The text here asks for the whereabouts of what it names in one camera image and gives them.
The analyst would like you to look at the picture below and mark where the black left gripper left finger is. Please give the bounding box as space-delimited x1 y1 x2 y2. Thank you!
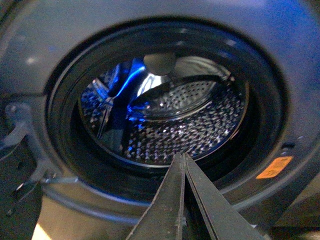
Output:
127 153 186 240

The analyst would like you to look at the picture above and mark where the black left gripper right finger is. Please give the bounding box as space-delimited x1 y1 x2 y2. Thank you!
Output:
183 153 263 240

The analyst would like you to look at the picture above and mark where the grey front-load washing machine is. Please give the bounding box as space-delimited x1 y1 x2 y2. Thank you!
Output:
0 0 320 240

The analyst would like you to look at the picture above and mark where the washing machine round door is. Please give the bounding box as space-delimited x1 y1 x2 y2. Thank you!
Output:
0 141 43 240

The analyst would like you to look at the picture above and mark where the orange warning sticker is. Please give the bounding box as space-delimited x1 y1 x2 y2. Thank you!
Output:
256 156 294 180

